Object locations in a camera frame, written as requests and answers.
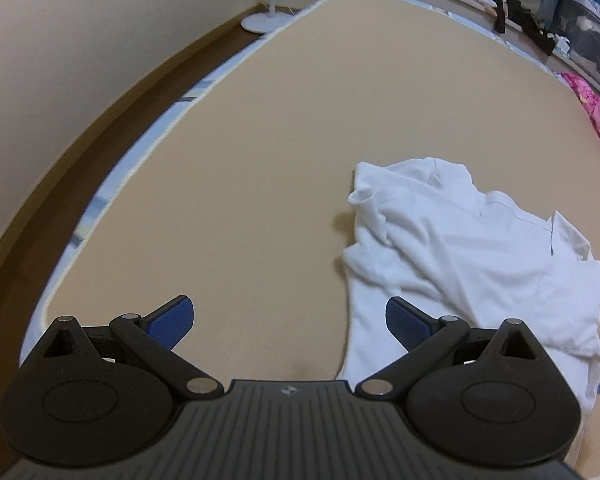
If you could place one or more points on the white shirt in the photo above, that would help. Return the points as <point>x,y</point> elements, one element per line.
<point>455,250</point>

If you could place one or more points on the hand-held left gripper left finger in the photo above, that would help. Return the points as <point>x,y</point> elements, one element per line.
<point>172,320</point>

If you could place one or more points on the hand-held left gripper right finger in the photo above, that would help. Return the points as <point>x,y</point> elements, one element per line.
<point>405,322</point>

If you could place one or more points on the tan bed mat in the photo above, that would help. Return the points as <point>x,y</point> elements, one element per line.
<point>230,160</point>

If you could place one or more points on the black clothing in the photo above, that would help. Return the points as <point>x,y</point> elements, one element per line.
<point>527,20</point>

